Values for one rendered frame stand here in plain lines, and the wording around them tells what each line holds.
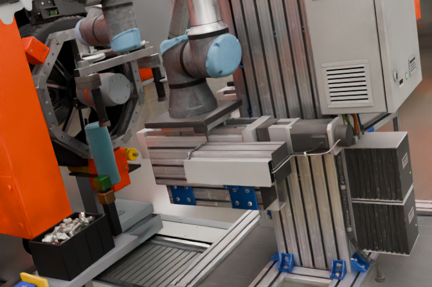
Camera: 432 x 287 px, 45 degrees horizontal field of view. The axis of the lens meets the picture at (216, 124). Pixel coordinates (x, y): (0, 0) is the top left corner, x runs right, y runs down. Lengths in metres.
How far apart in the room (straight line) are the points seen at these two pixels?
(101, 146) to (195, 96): 0.70
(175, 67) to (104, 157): 0.74
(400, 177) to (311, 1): 0.57
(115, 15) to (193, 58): 0.29
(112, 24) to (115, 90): 0.90
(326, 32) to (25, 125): 0.95
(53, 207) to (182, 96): 0.58
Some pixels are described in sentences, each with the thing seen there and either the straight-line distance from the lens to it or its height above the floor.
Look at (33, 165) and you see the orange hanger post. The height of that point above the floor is 0.75.
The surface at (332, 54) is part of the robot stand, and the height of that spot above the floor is 0.93.
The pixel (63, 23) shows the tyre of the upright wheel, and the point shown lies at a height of 1.15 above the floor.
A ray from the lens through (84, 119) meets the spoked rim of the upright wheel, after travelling 2.38.
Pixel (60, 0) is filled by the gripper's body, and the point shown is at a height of 1.20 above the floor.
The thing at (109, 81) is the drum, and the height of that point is 0.89.
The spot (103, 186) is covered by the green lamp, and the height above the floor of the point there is 0.63.
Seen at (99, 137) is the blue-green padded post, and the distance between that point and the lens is 2.12.
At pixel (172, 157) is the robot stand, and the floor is 0.69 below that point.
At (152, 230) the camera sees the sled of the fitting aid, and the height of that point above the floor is 0.12.
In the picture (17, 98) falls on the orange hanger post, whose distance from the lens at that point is 1.70.
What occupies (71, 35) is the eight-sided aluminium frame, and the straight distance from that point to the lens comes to 2.22.
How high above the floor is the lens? 1.16
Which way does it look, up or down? 14 degrees down
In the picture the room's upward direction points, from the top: 12 degrees counter-clockwise
